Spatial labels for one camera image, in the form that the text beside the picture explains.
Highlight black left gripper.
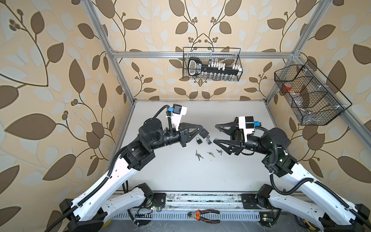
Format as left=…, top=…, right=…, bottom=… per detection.
left=146, top=121, right=202, bottom=152

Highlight side wire basket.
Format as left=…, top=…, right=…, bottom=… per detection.
left=274, top=60, right=352, bottom=126

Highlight grey padlock keys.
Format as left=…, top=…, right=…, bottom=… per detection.
left=195, top=151, right=203, bottom=161

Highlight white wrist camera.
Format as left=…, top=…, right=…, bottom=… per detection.
left=168, top=104, right=187, bottom=131
left=237, top=116, right=260, bottom=142

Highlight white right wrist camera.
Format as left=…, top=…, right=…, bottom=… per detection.
left=237, top=116, right=260, bottom=142

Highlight black padlock shackle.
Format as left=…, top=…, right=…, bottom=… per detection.
left=200, top=129, right=209, bottom=138

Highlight back wire basket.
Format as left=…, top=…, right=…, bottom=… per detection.
left=183, top=46, right=243, bottom=82

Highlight black socket holder rail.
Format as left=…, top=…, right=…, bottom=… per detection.
left=185, top=58, right=243, bottom=78

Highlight orange black pliers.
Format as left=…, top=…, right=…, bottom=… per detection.
left=187, top=209, right=221, bottom=224

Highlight yellow tape roll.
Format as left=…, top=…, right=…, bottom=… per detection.
left=102, top=219, right=112, bottom=229

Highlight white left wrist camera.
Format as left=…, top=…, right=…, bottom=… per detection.
left=168, top=104, right=187, bottom=131

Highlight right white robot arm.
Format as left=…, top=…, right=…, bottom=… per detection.
left=214, top=121, right=371, bottom=232

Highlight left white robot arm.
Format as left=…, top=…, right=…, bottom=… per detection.
left=46, top=104, right=209, bottom=232

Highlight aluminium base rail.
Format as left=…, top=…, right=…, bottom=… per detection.
left=124, top=191, right=276, bottom=212

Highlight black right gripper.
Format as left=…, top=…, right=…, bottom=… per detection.
left=214, top=122, right=270, bottom=157

